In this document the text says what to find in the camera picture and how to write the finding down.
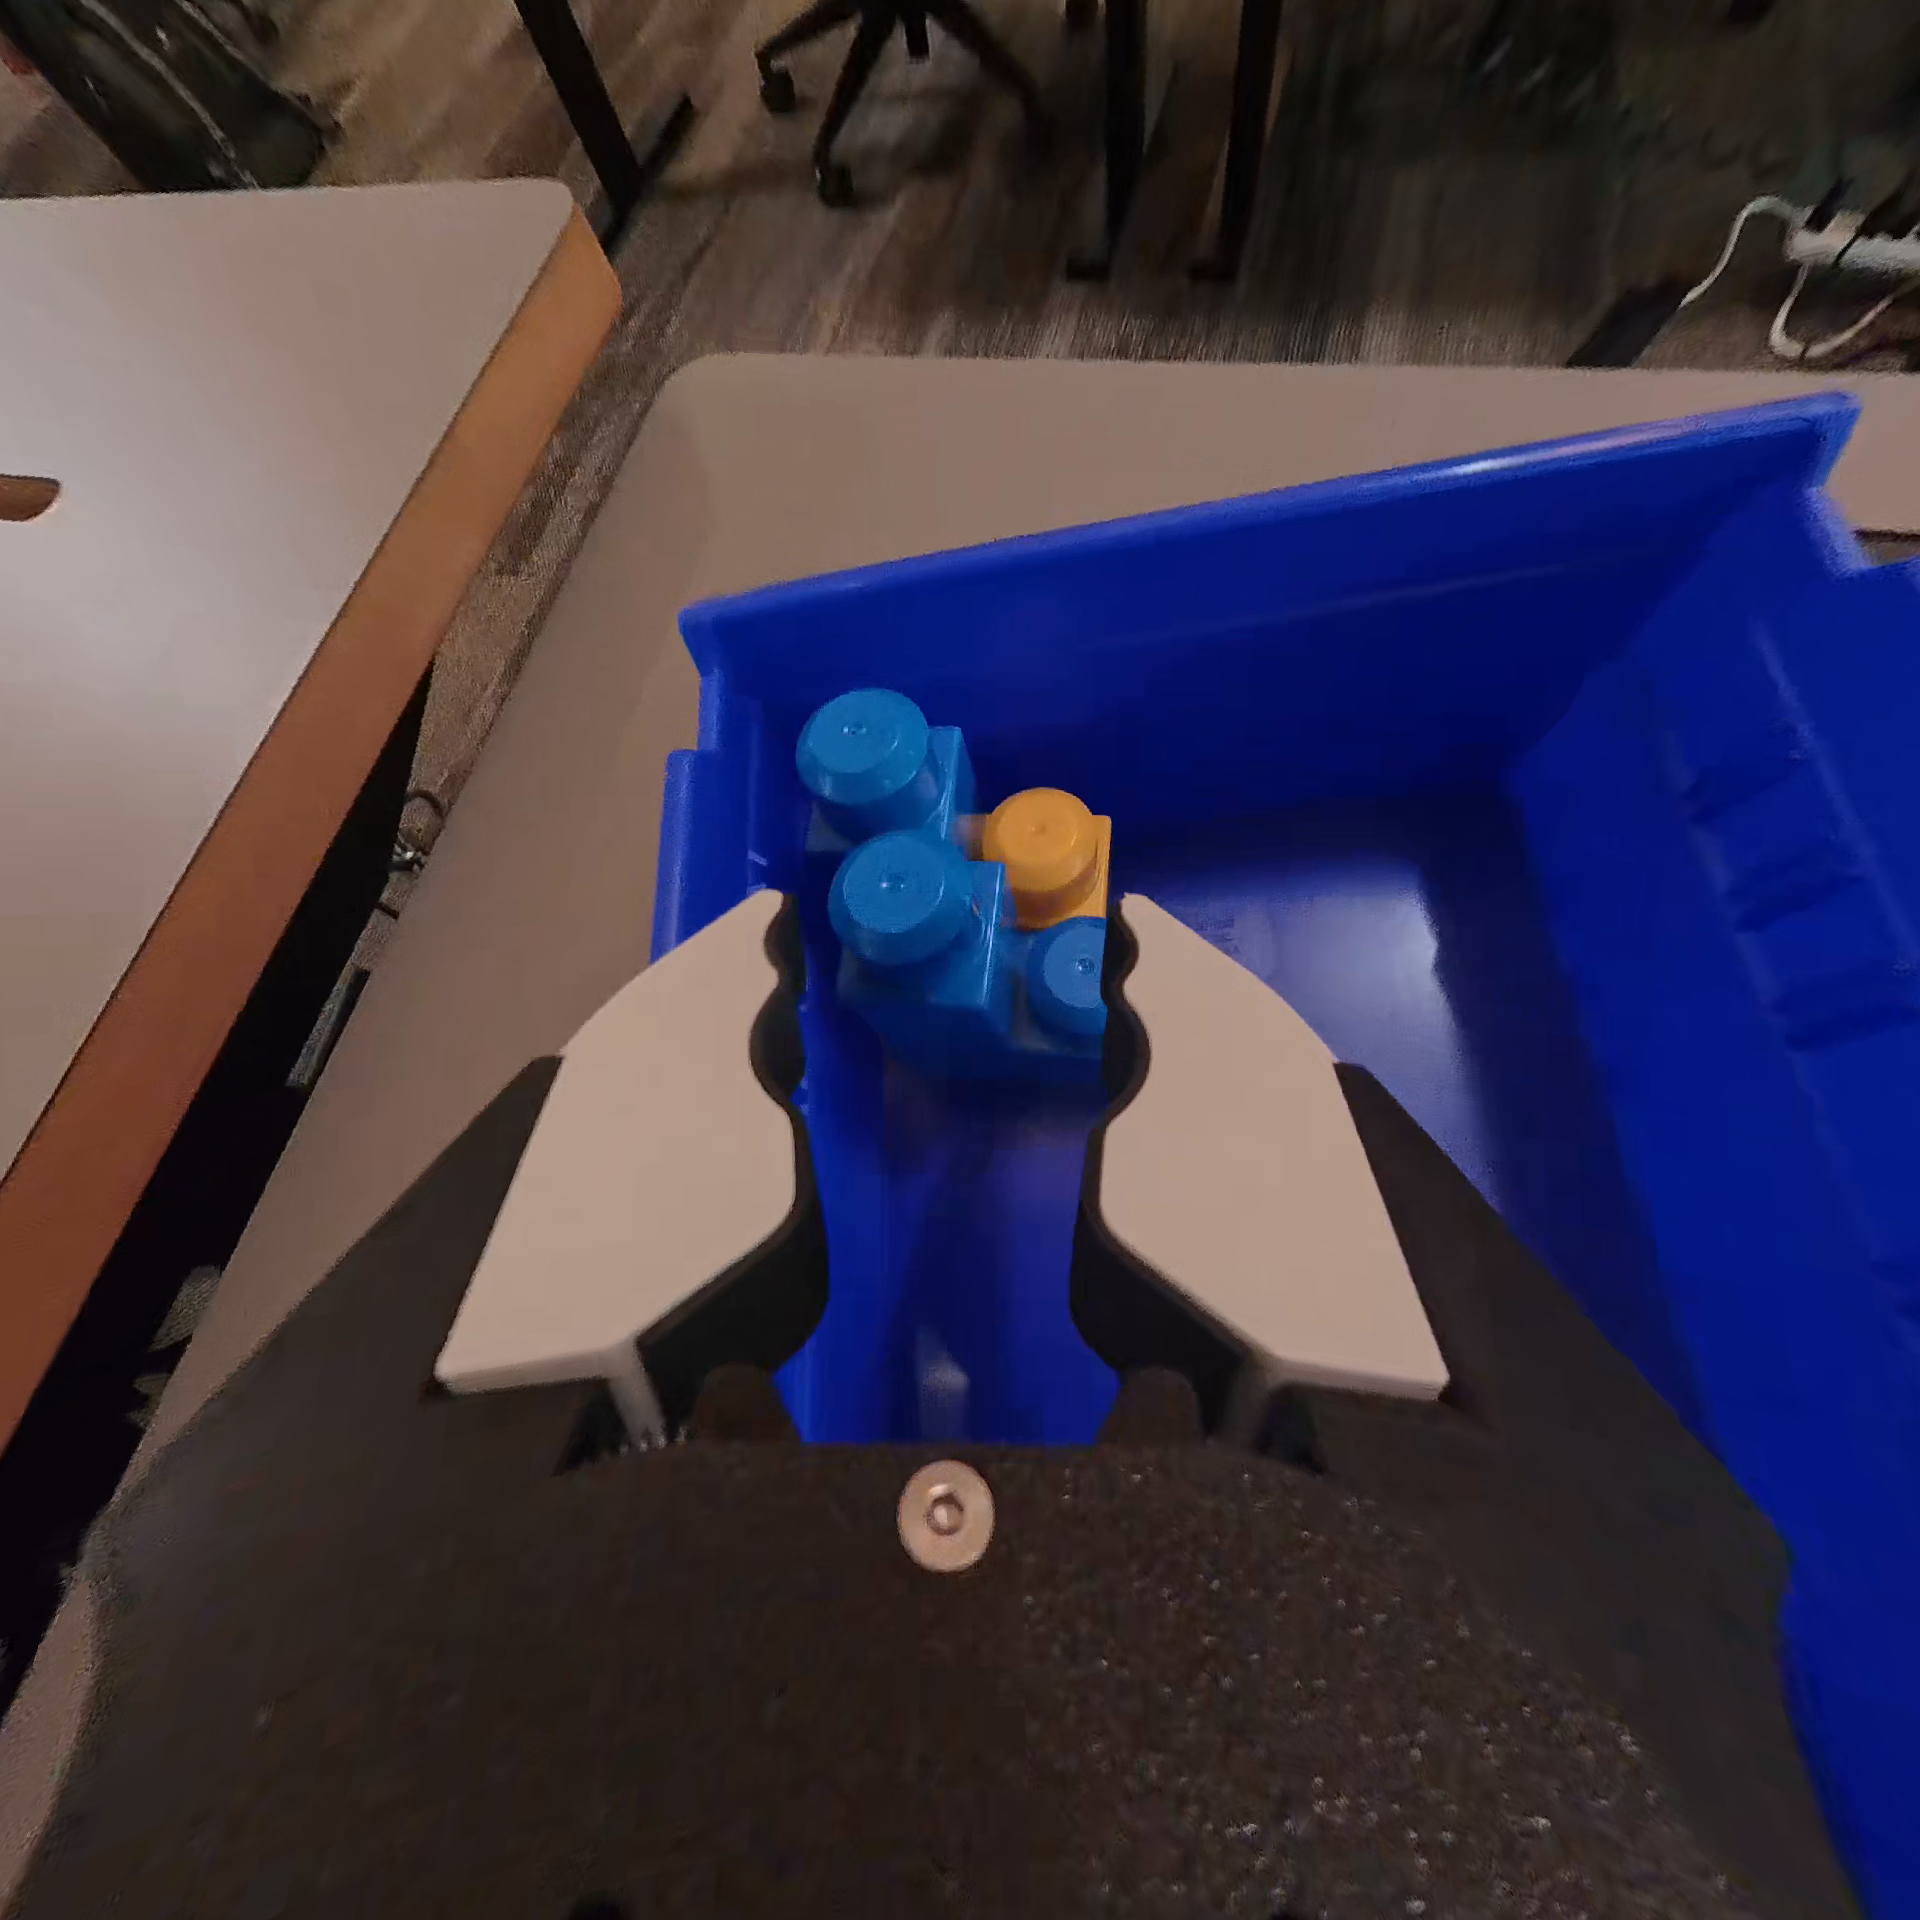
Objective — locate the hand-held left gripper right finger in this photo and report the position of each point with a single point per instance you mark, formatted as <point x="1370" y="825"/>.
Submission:
<point x="1276" y="1214"/>

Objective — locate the black office chair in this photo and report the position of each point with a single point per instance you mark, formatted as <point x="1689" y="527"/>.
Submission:
<point x="886" y="46"/>

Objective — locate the white power strip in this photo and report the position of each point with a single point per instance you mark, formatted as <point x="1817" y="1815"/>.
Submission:
<point x="1867" y="247"/>

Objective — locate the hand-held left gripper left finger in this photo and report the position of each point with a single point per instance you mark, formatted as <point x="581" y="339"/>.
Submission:
<point x="631" y="1200"/>

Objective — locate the blue two-stud block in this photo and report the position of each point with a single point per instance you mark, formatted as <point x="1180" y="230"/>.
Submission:
<point x="1071" y="983"/>

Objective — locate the blue object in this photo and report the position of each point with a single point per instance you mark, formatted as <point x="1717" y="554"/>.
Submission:
<point x="1351" y="976"/>

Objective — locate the grey wood-edged desk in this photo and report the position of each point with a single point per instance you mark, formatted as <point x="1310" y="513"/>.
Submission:
<point x="590" y="106"/>
<point x="224" y="526"/>
<point x="1117" y="150"/>

